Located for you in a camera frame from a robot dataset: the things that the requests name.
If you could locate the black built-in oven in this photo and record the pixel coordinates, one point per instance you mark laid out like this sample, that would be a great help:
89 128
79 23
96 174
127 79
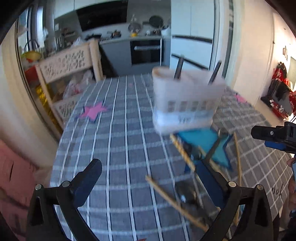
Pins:
147 51

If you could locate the black spoon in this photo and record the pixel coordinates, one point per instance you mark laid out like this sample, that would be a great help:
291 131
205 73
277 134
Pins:
187 194

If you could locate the black range hood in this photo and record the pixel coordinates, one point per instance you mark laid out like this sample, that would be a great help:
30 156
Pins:
102 14

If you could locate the white refrigerator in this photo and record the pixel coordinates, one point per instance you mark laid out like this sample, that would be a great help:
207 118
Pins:
192 33

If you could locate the white plastic utensil holder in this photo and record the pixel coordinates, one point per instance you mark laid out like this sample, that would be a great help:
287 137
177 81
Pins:
187 103

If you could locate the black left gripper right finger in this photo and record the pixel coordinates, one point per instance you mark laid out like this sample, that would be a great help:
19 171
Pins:
255 222

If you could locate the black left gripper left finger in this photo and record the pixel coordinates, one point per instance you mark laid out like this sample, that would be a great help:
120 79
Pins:
43 222

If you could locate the patterned wooden chopstick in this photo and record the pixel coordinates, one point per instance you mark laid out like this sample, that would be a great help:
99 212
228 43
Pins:
183 153

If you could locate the grey checked tablecloth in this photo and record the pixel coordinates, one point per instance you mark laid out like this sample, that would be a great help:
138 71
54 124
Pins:
122 205

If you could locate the small pink star sticker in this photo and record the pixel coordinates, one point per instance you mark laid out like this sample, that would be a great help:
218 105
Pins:
240 99

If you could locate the cream perforated storage rack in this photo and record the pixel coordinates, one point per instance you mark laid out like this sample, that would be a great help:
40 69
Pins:
66 63

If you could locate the blue star sticker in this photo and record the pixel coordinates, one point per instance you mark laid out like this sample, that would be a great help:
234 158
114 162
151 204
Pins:
198 143

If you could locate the person's right hand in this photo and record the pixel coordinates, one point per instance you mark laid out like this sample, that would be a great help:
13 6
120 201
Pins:
291 161

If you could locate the red bags on floor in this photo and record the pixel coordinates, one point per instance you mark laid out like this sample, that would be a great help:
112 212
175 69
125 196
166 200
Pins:
280 98

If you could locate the plain wooden chopstick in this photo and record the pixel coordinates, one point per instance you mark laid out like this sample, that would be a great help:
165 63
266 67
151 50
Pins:
175 205

